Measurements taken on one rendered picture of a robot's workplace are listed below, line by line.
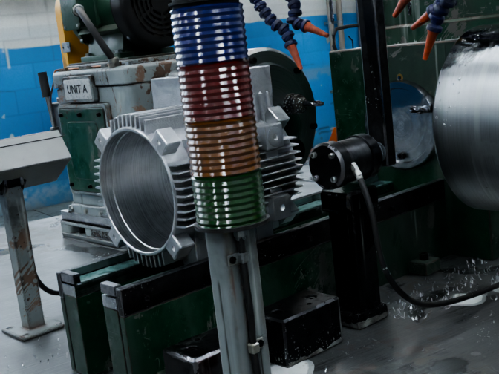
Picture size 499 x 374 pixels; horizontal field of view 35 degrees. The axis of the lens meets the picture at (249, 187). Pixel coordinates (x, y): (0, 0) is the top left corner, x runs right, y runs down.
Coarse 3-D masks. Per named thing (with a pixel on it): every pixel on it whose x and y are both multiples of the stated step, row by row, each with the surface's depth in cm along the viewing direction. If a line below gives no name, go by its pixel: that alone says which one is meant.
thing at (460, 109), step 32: (480, 32) 101; (448, 64) 100; (480, 64) 96; (448, 96) 98; (480, 96) 95; (448, 128) 98; (480, 128) 95; (448, 160) 100; (480, 160) 96; (480, 192) 100
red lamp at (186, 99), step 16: (208, 64) 62; (224, 64) 62; (240, 64) 63; (192, 80) 62; (208, 80) 62; (224, 80) 62; (240, 80) 63; (192, 96) 63; (208, 96) 62; (224, 96) 62; (240, 96) 63; (192, 112) 63; (208, 112) 62; (224, 112) 62; (240, 112) 63
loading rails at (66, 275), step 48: (384, 192) 134; (432, 192) 125; (288, 240) 104; (384, 240) 118; (432, 240) 126; (96, 288) 97; (144, 288) 89; (192, 288) 94; (288, 288) 105; (96, 336) 97; (144, 336) 90; (192, 336) 94
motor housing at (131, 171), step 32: (128, 128) 94; (160, 128) 94; (96, 160) 102; (128, 160) 103; (160, 160) 107; (288, 160) 101; (128, 192) 104; (160, 192) 107; (192, 192) 91; (288, 192) 103; (128, 224) 102; (160, 224) 105; (192, 224) 91; (160, 256) 96
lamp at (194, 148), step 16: (192, 128) 64; (208, 128) 63; (224, 128) 63; (240, 128) 63; (256, 128) 65; (192, 144) 64; (208, 144) 63; (224, 144) 63; (240, 144) 63; (256, 144) 65; (192, 160) 65; (208, 160) 63; (224, 160) 63; (240, 160) 63; (256, 160) 65; (208, 176) 64; (224, 176) 63
